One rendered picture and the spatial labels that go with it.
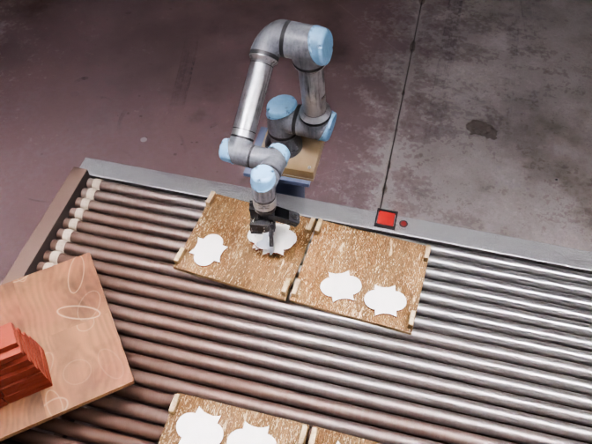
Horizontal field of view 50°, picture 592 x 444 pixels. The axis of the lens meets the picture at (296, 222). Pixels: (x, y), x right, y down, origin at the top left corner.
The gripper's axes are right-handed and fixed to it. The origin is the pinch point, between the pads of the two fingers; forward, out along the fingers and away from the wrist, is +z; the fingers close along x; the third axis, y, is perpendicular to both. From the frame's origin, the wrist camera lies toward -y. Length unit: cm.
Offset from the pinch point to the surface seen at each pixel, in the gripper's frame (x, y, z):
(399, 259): 3.8, -43.6, 4.2
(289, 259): 4.8, -5.5, 4.2
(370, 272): 9.4, -33.4, 4.2
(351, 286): 15.7, -26.6, 3.3
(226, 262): 6.9, 16.0, 4.3
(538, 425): 60, -81, 6
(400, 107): -175, -67, 98
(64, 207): -15, 78, 3
